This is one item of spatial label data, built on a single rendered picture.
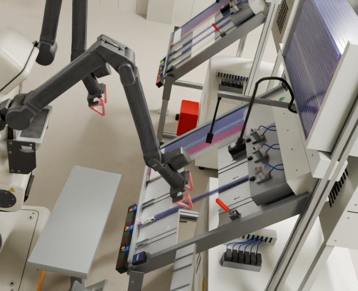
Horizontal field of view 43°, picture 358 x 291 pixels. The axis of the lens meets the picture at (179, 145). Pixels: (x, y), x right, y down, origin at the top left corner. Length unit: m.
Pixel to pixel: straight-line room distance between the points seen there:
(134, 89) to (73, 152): 1.95
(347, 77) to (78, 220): 1.29
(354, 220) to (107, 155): 2.12
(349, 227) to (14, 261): 1.50
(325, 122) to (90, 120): 2.59
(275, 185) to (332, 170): 0.22
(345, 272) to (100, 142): 2.01
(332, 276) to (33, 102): 1.40
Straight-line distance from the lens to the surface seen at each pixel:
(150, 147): 1.53
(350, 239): 1.63
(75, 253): 1.91
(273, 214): 1.50
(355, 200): 1.50
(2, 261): 2.32
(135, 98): 1.42
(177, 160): 1.59
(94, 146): 3.37
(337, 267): 2.14
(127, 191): 3.03
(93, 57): 1.35
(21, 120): 1.49
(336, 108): 1.25
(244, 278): 1.92
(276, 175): 1.50
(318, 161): 1.32
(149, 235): 1.78
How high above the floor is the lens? 2.10
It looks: 37 degrees down
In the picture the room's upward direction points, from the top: 11 degrees clockwise
